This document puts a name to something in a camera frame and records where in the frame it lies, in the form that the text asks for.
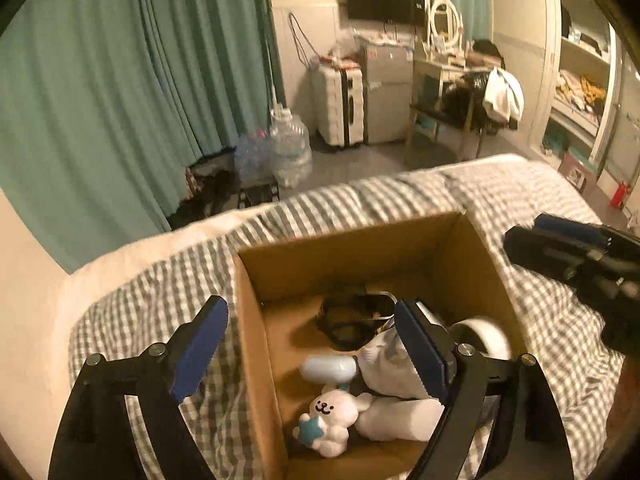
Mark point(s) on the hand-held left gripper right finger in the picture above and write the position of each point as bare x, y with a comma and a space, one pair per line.
420, 350

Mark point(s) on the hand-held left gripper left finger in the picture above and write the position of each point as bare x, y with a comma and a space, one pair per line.
200, 350

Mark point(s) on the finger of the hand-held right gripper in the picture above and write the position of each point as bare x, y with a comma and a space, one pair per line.
570, 227
540, 252

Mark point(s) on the white rounded plastic object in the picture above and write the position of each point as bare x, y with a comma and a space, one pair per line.
485, 335

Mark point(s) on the white sock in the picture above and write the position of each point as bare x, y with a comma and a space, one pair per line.
395, 417

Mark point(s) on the white tube bottle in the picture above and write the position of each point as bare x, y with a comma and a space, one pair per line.
325, 367

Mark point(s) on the black goggles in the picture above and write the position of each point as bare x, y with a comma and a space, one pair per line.
327, 312

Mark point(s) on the white plush toy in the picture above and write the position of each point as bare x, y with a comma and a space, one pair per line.
335, 410

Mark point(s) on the brown cardboard box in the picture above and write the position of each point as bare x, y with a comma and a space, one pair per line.
350, 255

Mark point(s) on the red bottle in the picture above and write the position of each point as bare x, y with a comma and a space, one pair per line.
619, 196

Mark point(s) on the grey checked blanket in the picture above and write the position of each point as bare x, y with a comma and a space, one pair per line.
150, 285

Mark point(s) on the clothes on wardrobe shelf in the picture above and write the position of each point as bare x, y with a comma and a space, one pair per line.
580, 90

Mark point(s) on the white garment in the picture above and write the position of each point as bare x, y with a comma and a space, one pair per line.
502, 95

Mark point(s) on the black bag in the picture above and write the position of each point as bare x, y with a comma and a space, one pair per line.
210, 190

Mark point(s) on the black crate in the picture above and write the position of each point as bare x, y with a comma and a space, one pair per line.
257, 195

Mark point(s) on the black clothes pile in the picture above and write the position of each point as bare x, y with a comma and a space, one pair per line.
462, 100

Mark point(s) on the white slatted wardrobe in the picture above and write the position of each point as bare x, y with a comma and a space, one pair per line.
542, 60

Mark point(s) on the wooden chair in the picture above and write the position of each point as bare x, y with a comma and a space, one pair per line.
425, 115

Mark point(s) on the black cloth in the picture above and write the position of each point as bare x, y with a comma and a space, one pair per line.
487, 52

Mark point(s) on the clear plastic bottle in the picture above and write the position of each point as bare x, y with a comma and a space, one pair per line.
252, 155

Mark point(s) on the wooden dressing table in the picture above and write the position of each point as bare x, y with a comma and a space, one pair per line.
430, 75

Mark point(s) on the grey small fridge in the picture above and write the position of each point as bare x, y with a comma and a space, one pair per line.
385, 105

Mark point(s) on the large clear water jug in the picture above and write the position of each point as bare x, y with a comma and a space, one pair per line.
290, 145

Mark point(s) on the white oval vanity mirror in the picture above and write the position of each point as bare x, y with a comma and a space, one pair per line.
442, 20

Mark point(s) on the white suitcase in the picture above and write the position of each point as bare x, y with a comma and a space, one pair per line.
332, 105

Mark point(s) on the white pump pole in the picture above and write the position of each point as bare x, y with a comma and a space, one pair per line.
276, 100

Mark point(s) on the wide green curtain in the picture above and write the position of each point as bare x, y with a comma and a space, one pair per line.
100, 85

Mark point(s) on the clear plastic bag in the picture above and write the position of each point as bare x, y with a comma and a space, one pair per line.
345, 45

